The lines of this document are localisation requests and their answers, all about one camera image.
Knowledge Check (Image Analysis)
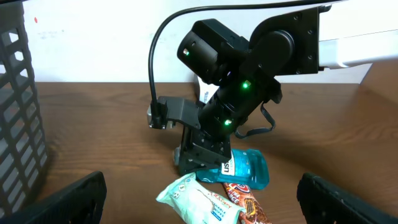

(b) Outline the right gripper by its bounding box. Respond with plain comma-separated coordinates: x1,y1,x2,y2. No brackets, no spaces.
177,126,232,175

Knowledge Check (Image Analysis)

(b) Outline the red chocolate bar wrapper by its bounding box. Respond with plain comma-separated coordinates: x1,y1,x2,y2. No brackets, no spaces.
223,183,272,224

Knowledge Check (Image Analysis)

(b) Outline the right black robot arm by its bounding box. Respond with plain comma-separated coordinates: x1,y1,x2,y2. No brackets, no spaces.
177,6,397,175

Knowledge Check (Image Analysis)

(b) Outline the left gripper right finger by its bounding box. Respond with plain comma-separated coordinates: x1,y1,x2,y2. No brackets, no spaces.
297,172,397,224

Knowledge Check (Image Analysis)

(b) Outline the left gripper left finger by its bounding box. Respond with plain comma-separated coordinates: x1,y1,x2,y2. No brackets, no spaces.
1,171,107,224

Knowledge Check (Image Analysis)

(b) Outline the blue mouthwash bottle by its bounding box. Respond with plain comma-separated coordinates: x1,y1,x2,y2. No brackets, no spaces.
196,149,270,190

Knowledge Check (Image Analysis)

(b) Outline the grey plastic shopping basket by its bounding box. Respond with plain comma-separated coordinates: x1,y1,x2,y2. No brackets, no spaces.
1,1,49,218

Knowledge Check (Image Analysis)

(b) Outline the light blue tissue pack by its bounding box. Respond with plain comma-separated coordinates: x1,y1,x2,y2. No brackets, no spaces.
156,172,246,224

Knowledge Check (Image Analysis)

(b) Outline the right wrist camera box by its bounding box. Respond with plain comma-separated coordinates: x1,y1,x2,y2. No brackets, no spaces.
147,96,201,129

